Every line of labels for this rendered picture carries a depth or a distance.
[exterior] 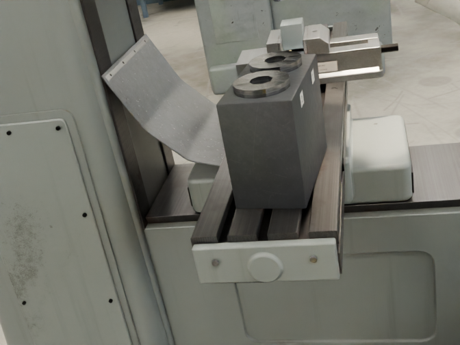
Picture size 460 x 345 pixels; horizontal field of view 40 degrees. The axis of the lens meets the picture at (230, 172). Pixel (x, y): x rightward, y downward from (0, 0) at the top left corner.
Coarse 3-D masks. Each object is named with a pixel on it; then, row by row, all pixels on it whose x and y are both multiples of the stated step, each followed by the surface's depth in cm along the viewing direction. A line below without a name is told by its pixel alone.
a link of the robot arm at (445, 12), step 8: (432, 0) 115; (440, 0) 114; (448, 0) 113; (456, 0) 113; (432, 8) 116; (440, 8) 115; (448, 8) 114; (456, 8) 114; (448, 16) 116; (456, 16) 115
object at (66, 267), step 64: (0, 0) 123; (64, 0) 122; (128, 0) 148; (0, 64) 129; (64, 64) 127; (0, 128) 135; (64, 128) 132; (128, 128) 142; (0, 192) 143; (64, 192) 140; (128, 192) 142; (0, 256) 152; (64, 256) 148; (128, 256) 147; (0, 320) 164; (64, 320) 157; (128, 320) 154
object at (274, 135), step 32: (256, 64) 105; (288, 64) 102; (224, 96) 98; (256, 96) 94; (288, 96) 93; (320, 96) 112; (224, 128) 97; (256, 128) 95; (288, 128) 94; (320, 128) 112; (256, 160) 98; (288, 160) 96; (320, 160) 111; (256, 192) 101; (288, 192) 99
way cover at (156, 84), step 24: (144, 48) 153; (120, 72) 138; (144, 72) 147; (168, 72) 158; (120, 96) 133; (144, 96) 142; (168, 96) 151; (192, 96) 159; (144, 120) 136; (168, 120) 143; (192, 120) 150; (216, 120) 155; (168, 144) 136; (192, 144) 142; (216, 144) 144
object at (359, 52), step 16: (272, 32) 157; (272, 48) 148; (336, 48) 149; (352, 48) 147; (368, 48) 145; (240, 64) 152; (320, 64) 149; (336, 64) 148; (352, 64) 148; (368, 64) 147; (320, 80) 149; (336, 80) 149; (352, 80) 148
